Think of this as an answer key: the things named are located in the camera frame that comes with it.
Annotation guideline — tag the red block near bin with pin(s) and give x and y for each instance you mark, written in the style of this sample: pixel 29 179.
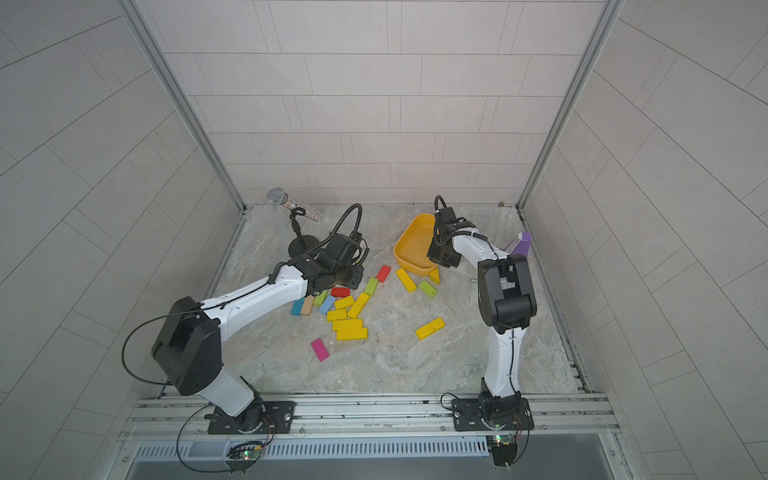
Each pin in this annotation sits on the red block near bin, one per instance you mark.
pixel 383 273

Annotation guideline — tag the yellow small block in cluster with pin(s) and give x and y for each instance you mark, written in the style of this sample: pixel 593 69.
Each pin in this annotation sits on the yellow small block in cluster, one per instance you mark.
pixel 344 303

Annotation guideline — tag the microphone on black stand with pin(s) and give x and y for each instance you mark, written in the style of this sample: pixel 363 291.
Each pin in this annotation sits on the microphone on black stand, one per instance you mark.
pixel 302 242

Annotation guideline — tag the yellow plastic bin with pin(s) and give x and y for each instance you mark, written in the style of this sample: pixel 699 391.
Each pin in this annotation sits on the yellow plastic bin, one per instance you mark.
pixel 411 248

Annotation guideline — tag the circuit board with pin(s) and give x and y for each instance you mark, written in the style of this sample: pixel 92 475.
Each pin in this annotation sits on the circuit board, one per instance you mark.
pixel 242 456
pixel 503 450

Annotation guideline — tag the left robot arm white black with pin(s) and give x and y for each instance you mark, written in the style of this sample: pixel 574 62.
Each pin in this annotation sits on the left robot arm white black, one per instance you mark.
pixel 189 345

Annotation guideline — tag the blue block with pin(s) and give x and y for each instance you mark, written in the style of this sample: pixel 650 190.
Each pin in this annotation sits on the blue block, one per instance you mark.
pixel 327 305

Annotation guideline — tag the aluminium rail frame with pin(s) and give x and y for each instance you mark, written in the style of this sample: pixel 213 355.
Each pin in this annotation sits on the aluminium rail frame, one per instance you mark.
pixel 317 416

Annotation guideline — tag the yellow triangle block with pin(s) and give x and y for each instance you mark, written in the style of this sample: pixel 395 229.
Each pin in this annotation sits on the yellow triangle block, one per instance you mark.
pixel 435 276

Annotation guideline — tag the yellow long diagonal block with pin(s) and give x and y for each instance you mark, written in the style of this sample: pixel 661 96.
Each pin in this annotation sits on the yellow long diagonal block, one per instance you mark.
pixel 359 304

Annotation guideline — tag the yellow small block lower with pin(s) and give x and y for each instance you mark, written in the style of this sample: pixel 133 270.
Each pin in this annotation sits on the yellow small block lower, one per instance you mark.
pixel 337 315

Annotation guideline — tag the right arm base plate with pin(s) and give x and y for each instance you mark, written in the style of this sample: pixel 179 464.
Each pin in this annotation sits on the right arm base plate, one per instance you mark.
pixel 511 413

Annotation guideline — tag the purple phone stand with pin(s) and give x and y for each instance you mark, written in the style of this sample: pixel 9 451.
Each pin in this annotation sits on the purple phone stand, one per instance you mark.
pixel 521 245

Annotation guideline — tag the red block in cluster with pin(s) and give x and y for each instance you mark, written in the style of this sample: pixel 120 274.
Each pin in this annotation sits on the red block in cluster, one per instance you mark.
pixel 340 292

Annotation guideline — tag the magenta block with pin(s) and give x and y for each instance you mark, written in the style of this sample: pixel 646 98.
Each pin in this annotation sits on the magenta block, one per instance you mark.
pixel 320 349

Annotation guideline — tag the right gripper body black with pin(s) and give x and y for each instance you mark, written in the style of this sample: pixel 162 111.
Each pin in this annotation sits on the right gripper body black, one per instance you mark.
pixel 440 253

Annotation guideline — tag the yellow block of pair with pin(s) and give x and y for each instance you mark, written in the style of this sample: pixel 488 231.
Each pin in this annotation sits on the yellow block of pair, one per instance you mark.
pixel 345 324
pixel 352 334

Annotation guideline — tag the teal block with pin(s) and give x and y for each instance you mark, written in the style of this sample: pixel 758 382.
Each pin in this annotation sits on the teal block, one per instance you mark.
pixel 297 307

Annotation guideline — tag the left circuit board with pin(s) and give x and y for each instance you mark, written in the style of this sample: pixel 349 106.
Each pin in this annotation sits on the left circuit board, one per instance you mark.
pixel 242 456

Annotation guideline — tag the green block right of bin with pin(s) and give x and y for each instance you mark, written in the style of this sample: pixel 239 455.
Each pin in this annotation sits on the green block right of bin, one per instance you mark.
pixel 428 289

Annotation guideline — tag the right circuit board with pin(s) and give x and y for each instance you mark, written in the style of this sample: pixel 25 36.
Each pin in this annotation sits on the right circuit board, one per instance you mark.
pixel 503 450

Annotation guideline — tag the green block in cluster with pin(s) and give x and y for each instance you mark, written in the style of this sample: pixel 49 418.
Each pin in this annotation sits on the green block in cluster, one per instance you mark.
pixel 320 298

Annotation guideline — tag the tan wooden block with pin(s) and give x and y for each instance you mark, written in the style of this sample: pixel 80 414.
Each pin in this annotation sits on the tan wooden block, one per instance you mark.
pixel 307 306

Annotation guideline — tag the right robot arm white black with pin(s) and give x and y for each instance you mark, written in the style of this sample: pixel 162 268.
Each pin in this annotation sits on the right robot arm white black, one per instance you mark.
pixel 506 302

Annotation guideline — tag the green block beside bin left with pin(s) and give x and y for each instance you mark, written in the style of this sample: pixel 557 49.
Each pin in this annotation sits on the green block beside bin left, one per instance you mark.
pixel 371 286

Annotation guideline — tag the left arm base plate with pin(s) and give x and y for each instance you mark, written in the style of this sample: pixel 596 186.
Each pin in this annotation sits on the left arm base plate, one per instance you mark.
pixel 270 417

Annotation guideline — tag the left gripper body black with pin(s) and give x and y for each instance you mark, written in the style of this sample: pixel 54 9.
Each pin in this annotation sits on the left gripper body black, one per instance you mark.
pixel 349 276

